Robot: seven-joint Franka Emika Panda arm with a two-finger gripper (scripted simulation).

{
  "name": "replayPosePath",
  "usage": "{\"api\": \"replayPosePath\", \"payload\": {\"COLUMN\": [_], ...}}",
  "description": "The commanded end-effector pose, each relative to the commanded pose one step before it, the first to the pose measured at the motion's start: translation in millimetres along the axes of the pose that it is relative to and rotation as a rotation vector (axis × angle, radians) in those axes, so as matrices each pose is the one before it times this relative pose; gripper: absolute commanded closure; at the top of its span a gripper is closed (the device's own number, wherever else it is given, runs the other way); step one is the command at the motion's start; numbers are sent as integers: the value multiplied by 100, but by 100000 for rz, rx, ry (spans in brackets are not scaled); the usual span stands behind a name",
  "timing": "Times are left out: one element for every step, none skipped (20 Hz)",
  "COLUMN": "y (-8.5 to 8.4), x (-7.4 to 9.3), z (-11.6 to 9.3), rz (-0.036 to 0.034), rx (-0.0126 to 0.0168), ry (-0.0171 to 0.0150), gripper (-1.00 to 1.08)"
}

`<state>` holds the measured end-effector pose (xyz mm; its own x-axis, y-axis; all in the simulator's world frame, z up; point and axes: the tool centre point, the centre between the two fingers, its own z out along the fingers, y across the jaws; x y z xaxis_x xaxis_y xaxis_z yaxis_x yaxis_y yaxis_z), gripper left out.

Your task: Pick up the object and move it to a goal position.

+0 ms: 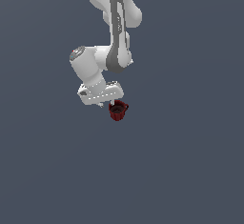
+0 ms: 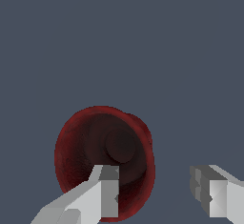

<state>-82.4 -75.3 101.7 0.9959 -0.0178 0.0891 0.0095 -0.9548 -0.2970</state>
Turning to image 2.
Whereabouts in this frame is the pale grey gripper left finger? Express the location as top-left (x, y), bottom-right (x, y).
top-left (30, 164), bottom-right (120, 224)

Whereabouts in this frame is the dark red bowl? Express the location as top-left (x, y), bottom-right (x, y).
top-left (53, 105), bottom-right (156, 223)

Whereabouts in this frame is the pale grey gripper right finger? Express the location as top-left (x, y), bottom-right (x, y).
top-left (189, 164), bottom-right (244, 224)

